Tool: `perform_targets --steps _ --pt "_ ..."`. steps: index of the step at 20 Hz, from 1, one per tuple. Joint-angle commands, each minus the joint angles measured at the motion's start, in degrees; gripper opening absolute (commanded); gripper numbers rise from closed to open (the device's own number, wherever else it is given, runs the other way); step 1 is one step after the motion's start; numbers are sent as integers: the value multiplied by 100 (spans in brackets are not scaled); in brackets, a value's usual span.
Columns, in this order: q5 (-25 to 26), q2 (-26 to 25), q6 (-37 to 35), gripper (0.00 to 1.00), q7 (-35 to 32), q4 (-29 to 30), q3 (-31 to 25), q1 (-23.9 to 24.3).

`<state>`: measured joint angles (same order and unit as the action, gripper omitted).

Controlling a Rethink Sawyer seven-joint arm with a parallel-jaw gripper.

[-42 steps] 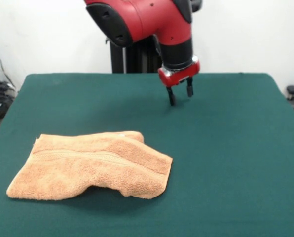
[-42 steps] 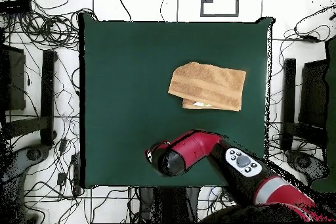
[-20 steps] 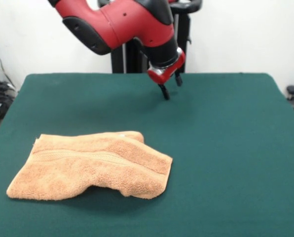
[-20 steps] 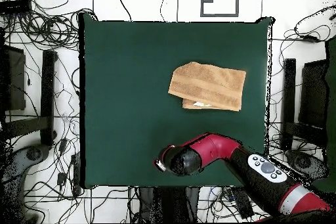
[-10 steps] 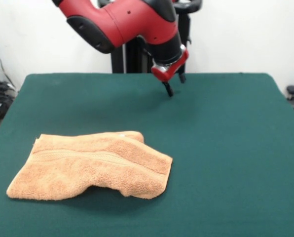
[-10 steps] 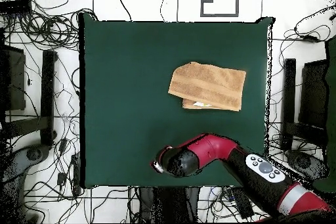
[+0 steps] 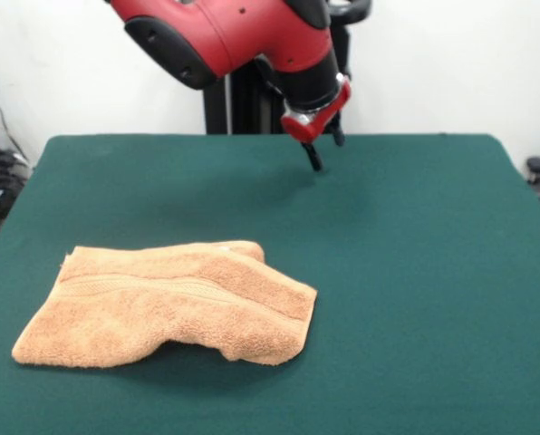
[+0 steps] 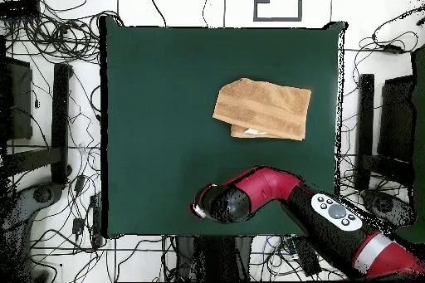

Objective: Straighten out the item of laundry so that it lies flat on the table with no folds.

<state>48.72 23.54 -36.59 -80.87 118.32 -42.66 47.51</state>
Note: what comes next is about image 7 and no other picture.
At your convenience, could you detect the dark green tablecloth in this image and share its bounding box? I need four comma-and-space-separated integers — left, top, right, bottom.
0, 133, 540, 435

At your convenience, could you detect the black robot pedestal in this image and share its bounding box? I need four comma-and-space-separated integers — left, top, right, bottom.
201, 0, 373, 136

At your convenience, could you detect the orange terry towel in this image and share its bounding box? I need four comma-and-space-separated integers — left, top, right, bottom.
10, 239, 319, 368

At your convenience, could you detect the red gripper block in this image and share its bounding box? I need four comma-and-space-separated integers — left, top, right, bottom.
281, 74, 352, 172

